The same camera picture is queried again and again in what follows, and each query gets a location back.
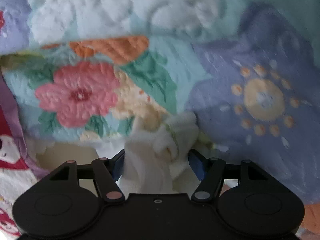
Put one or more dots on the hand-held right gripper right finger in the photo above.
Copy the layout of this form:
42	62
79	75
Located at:
198	166

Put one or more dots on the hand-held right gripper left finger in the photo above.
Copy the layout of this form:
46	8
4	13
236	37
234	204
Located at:
117	165

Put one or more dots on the cream garment with green trim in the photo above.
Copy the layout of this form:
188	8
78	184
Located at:
145	160

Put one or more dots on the beige bed base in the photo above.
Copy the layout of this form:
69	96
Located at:
70	155

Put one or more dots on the floral quilt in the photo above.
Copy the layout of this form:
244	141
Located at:
80	95

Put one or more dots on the red bear print quilt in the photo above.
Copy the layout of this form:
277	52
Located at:
10	160

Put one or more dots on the purple ruffled bed skirt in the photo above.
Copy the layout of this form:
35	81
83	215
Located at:
15	110

